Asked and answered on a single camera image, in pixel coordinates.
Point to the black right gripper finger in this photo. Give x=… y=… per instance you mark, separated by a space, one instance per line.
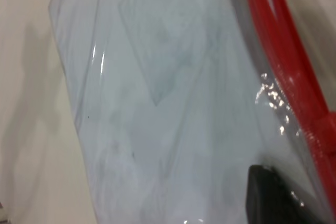
x=273 y=197

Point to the white paper sheets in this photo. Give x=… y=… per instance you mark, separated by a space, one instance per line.
x=157 y=142

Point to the clear zip bag red zipper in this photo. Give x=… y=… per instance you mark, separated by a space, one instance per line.
x=170 y=103

